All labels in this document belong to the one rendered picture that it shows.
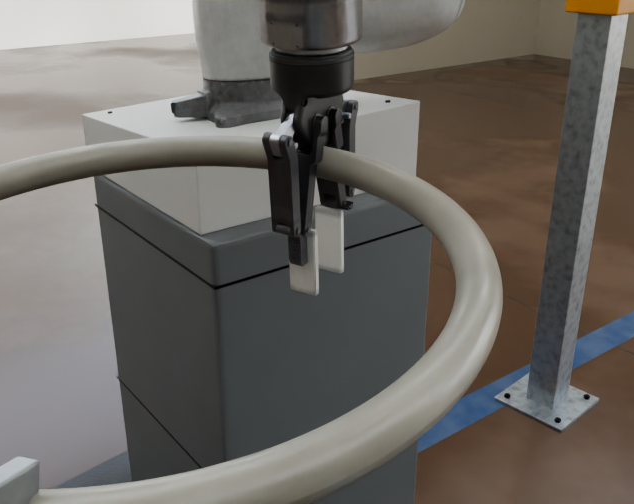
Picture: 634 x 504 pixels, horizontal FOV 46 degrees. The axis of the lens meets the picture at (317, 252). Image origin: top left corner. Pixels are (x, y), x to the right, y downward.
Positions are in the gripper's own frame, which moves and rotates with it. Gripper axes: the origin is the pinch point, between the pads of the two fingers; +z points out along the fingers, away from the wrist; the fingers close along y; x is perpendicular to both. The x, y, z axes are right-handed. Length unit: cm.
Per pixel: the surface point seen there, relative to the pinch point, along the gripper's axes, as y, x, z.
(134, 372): -17, -48, 43
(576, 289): -111, 7, 59
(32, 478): 42.5, 11.4, -11.2
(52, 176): 14.1, -19.6, -9.5
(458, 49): -612, -213, 117
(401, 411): 29.9, 22.8, -10.2
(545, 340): -109, 2, 74
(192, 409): -9.4, -28.4, 37.8
